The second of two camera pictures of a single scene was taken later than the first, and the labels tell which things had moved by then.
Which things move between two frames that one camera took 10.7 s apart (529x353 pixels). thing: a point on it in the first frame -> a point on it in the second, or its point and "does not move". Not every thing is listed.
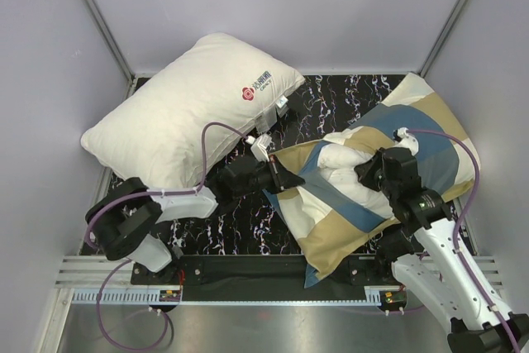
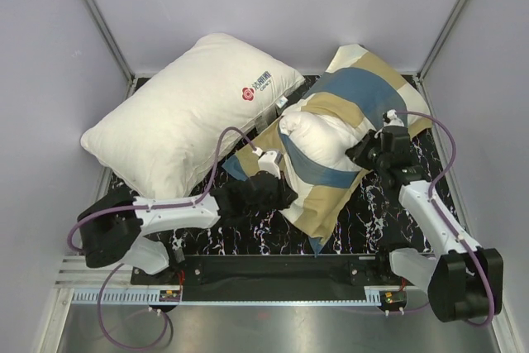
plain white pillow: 169,134 does not move
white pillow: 337,166 -> 322,140
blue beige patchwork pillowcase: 329,229 -> 370,93
